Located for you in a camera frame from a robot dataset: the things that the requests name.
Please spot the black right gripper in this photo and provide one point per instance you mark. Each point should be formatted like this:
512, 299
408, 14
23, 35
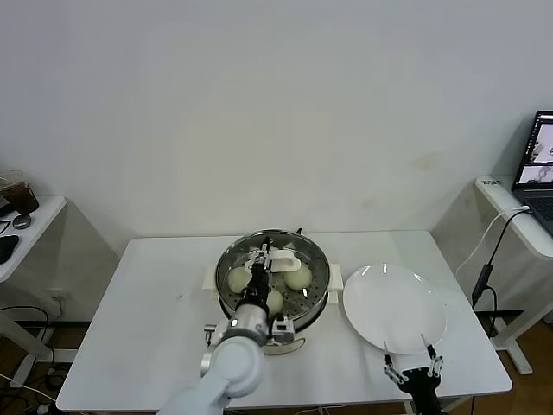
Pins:
419, 382

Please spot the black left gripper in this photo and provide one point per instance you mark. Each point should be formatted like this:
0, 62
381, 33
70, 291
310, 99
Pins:
258, 285

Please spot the white steamed baozi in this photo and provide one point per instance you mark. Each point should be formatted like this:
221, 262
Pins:
237, 279
299, 277
275, 303

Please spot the stainless steel steamer basket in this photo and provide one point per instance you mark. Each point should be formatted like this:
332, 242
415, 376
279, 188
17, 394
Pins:
309, 313

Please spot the white round plate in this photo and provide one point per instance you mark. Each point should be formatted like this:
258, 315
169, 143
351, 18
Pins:
389, 311

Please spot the cream electric cooking pot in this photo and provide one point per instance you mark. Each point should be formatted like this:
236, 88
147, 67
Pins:
337, 285

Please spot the white side desk with laptop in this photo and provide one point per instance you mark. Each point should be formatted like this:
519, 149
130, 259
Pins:
497, 194

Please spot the grey open laptop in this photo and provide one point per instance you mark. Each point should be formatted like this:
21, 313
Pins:
540, 203

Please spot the white side desk with cup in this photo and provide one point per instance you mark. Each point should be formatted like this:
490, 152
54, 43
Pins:
43, 216

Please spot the small round grey disc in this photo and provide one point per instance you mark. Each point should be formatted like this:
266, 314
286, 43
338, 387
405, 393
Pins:
21, 221

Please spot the plastic iced coffee cup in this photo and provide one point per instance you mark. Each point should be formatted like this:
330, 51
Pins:
21, 199

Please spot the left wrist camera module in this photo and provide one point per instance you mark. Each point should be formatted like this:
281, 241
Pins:
283, 329

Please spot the white wall socket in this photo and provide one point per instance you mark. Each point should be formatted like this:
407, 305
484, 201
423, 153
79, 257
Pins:
57, 297

